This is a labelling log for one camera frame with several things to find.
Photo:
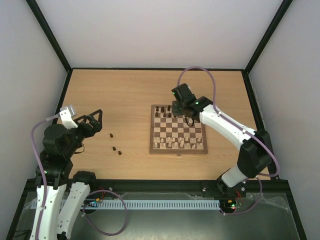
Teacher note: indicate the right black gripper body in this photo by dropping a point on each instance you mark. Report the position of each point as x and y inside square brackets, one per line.
[177, 108]

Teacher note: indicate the white slotted cable duct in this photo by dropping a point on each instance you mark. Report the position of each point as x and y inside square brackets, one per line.
[156, 205]

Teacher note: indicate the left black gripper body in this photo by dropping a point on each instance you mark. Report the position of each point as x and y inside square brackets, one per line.
[70, 149]

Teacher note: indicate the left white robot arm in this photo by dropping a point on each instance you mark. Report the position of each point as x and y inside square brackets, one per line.
[59, 198]

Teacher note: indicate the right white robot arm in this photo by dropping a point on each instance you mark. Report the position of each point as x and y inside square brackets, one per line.
[254, 146]

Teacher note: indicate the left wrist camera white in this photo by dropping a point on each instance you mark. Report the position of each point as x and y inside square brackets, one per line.
[66, 115]

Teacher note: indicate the wooden chess board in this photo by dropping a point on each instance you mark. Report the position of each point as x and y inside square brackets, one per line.
[176, 127]

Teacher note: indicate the light king piece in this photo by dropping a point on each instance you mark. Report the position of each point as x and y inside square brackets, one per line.
[181, 145]

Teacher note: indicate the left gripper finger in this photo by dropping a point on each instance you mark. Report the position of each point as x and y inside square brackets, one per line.
[94, 118]
[93, 128]

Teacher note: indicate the black aluminium frame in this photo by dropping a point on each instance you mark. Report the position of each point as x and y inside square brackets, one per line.
[274, 185]

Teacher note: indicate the metal base plate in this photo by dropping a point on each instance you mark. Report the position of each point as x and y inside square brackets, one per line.
[271, 219]

